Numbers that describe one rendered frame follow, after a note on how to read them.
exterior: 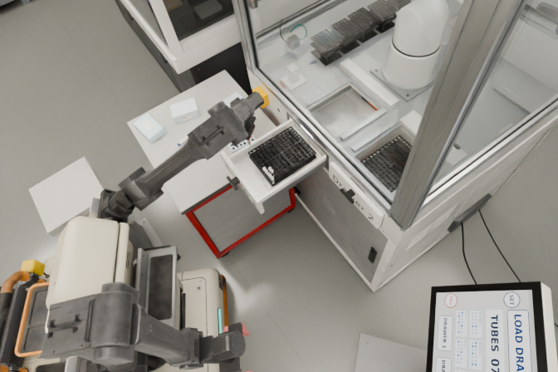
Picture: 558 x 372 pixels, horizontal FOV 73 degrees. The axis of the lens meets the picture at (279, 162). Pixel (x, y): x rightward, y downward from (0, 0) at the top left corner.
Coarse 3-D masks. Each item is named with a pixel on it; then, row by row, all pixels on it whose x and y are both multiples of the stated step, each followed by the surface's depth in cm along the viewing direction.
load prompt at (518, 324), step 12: (516, 312) 93; (528, 312) 91; (516, 324) 92; (528, 324) 90; (516, 336) 91; (528, 336) 89; (516, 348) 90; (528, 348) 88; (516, 360) 88; (528, 360) 86
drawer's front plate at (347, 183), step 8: (336, 168) 146; (336, 176) 149; (344, 176) 144; (336, 184) 154; (344, 184) 147; (352, 184) 142; (360, 192) 140; (360, 200) 141; (368, 200) 138; (360, 208) 146; (368, 208) 139; (376, 208) 136; (368, 216) 143; (376, 216) 136; (376, 224) 141
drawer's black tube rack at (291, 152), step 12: (288, 132) 165; (264, 144) 159; (276, 144) 158; (288, 144) 158; (300, 144) 160; (264, 156) 156; (276, 156) 155; (288, 156) 155; (300, 156) 154; (312, 156) 157; (276, 168) 152; (288, 168) 151; (300, 168) 155; (276, 180) 153
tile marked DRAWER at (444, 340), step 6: (438, 318) 109; (444, 318) 108; (450, 318) 107; (438, 324) 109; (444, 324) 107; (450, 324) 106; (438, 330) 108; (444, 330) 106; (450, 330) 105; (438, 336) 107; (444, 336) 105; (450, 336) 104; (438, 342) 106; (444, 342) 104; (450, 342) 103; (438, 348) 105; (444, 348) 104; (450, 348) 102
